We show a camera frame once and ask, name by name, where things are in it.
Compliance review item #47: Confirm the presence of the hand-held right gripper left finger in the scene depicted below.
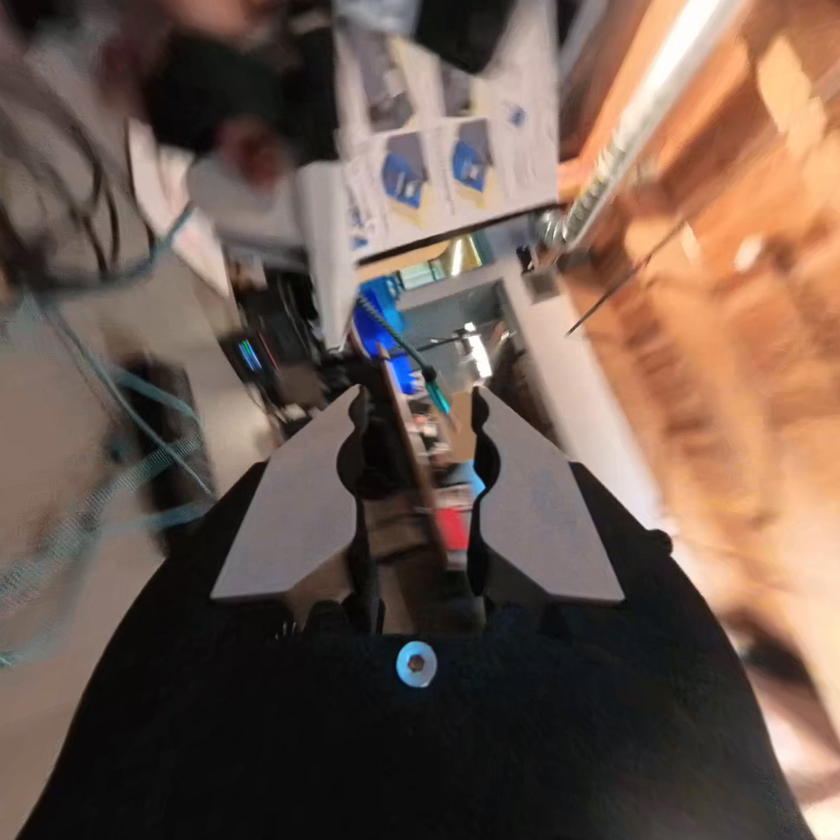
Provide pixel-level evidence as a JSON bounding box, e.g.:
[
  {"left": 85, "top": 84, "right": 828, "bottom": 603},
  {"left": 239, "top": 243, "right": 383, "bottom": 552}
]
[{"left": 210, "top": 386, "right": 371, "bottom": 601}]

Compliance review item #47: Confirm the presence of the white printed cardboard box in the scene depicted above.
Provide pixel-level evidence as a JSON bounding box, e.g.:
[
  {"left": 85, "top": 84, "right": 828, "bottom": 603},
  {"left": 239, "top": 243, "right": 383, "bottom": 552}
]
[{"left": 331, "top": 0, "right": 562, "bottom": 258}]

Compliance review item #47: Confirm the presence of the metal pipe rail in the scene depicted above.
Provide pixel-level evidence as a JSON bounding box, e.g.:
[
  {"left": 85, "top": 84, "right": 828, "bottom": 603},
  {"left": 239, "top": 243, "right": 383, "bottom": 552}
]
[{"left": 561, "top": 0, "right": 749, "bottom": 253}]

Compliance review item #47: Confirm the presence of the blue box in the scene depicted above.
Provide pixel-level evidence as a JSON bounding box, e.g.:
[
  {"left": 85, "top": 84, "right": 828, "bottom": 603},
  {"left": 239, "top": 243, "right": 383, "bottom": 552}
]
[{"left": 353, "top": 279, "right": 403, "bottom": 349}]

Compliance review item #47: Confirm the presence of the black charger case red stripe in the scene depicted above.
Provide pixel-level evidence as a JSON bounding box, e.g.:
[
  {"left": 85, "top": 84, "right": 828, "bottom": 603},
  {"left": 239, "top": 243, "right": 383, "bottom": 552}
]
[{"left": 220, "top": 331, "right": 277, "bottom": 388}]

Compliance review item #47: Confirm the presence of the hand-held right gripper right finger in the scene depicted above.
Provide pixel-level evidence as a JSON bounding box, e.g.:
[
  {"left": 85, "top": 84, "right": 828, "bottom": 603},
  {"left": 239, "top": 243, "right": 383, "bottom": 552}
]
[{"left": 468, "top": 386, "right": 626, "bottom": 605}]

